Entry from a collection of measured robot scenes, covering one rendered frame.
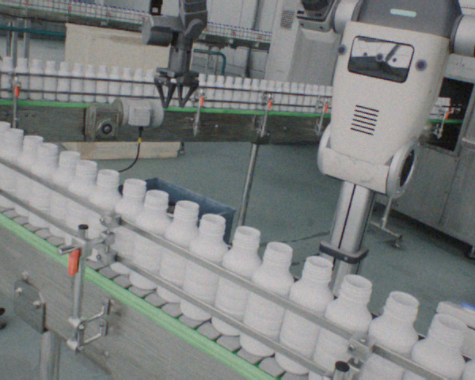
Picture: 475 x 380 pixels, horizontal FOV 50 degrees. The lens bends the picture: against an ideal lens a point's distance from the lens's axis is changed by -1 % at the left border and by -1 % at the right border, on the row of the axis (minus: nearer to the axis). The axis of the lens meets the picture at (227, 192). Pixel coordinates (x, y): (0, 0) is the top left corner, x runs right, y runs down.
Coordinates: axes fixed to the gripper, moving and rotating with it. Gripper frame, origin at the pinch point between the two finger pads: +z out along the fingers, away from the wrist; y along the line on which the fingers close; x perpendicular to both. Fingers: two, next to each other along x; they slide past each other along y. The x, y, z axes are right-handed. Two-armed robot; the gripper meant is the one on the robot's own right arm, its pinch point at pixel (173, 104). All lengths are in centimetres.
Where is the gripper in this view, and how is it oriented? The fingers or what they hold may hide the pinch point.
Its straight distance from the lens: 137.4
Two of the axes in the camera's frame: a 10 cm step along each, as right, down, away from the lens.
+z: -1.6, 9.3, 3.2
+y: -6.1, 1.6, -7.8
